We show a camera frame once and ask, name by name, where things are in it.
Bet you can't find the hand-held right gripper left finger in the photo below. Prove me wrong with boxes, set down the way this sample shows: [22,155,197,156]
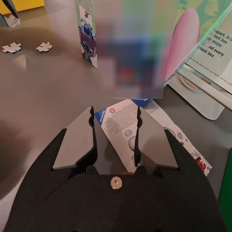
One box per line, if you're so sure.
[53,106,98,170]

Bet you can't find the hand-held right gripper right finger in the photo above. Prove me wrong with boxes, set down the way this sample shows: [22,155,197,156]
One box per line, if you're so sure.
[134,106,179,173]

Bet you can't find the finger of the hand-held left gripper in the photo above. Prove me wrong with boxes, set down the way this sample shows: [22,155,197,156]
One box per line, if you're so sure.
[2,0,20,19]
[0,13,9,28]

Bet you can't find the white puzzle piece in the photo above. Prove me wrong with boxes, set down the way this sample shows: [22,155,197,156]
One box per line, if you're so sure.
[36,42,53,52]
[3,15,21,28]
[2,42,21,53]

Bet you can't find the cartoon printed puzzle box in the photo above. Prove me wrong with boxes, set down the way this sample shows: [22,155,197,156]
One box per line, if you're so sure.
[75,0,232,109]

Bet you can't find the yellow plastic bin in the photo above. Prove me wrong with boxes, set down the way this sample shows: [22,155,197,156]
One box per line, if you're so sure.
[0,0,45,15]

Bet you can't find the white instruction leaflet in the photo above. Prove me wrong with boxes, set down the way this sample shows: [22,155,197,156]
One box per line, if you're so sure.
[94,99,213,176]

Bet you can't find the white sheet stand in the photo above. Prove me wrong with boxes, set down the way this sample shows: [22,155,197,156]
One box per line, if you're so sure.
[168,64,232,120]

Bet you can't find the green plastic bin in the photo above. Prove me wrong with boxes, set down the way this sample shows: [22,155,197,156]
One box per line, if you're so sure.
[218,147,232,232]

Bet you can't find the printed instruction sheet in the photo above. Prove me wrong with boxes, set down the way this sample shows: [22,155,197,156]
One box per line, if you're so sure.
[185,24,232,88]

